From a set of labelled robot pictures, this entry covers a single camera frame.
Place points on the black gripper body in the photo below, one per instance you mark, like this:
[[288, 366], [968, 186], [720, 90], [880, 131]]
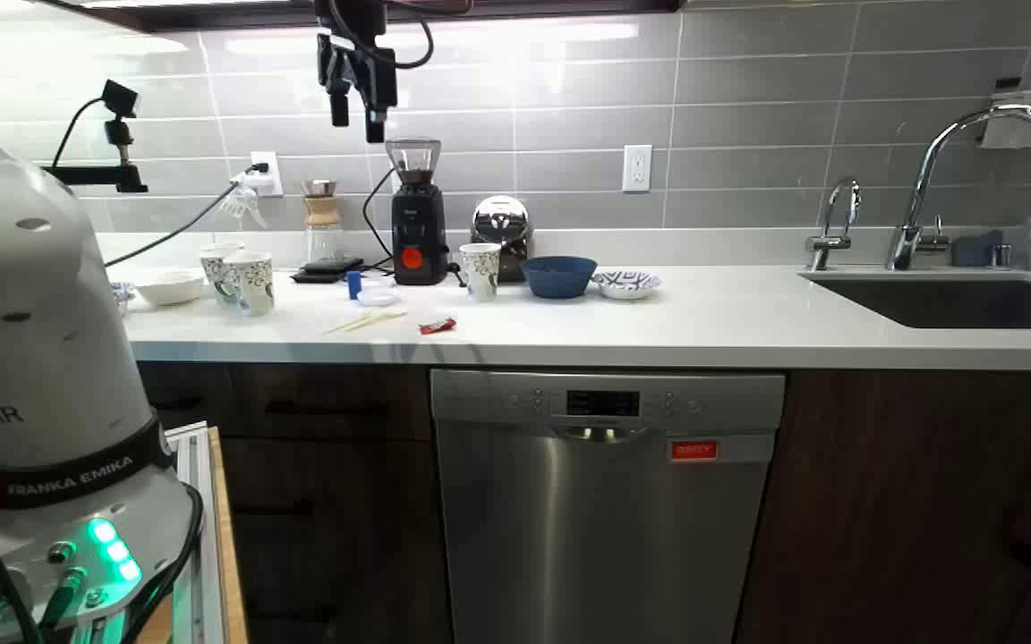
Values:
[[359, 72]]

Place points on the round silver dishwasher button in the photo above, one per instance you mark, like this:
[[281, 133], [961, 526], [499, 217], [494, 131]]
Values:
[[587, 435], [610, 435]]

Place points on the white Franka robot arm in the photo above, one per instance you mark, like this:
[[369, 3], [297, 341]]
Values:
[[25, 299]]

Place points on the dishwasher display panel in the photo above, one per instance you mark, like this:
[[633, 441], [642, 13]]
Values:
[[602, 400]]

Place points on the red dishwasher sticker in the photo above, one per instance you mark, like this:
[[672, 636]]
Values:
[[693, 452]]

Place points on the stainless steel dishwasher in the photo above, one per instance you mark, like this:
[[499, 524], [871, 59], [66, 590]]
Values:
[[600, 538]]

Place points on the black coffee grinder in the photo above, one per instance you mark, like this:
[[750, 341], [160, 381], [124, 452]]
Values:
[[418, 220]]

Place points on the glass pour-over coffee carafe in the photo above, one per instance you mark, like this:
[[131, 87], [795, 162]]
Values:
[[324, 225]]

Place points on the dark upper cabinet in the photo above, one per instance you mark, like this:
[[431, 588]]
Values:
[[240, 15]]

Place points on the black coffee scale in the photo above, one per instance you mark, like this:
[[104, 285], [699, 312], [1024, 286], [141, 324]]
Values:
[[332, 272]]

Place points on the white small dish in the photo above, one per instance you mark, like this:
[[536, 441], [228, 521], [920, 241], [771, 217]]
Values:
[[377, 281]]

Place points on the cream plastic utensil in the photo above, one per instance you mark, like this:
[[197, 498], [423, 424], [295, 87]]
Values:
[[369, 324], [359, 317]]

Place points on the red ketchup packet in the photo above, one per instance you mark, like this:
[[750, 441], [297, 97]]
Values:
[[438, 324]]

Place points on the white shallow bowl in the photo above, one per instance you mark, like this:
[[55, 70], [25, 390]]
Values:
[[170, 286]]

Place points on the patterned blue white bowl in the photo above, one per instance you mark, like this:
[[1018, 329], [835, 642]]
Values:
[[124, 299]]

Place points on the small patterned dish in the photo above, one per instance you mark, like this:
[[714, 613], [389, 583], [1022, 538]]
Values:
[[625, 285]]

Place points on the dark wood drawer cabinet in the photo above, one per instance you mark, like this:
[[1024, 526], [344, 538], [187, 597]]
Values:
[[324, 502]]

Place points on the wooden robot mounting table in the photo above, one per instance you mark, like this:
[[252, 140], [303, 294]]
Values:
[[224, 547]]

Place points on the small chrome water tap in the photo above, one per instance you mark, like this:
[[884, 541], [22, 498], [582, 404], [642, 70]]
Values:
[[835, 220]]

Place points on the tall chrome kitchen faucet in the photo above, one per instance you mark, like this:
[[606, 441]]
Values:
[[940, 155]]

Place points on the dark sponge holder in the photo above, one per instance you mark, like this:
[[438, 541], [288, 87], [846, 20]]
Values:
[[976, 248]]

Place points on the undermount kitchen sink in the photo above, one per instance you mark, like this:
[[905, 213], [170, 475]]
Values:
[[968, 300]]

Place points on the dark wood sink cabinet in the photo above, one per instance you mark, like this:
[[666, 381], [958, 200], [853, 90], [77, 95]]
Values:
[[896, 511]]

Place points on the white wall power outlet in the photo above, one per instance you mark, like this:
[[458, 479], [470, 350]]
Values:
[[267, 168]]

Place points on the black camera on stand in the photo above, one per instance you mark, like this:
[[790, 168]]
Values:
[[119, 145]]

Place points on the white wall light switch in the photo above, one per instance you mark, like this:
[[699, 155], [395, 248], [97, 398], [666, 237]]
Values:
[[640, 165]]

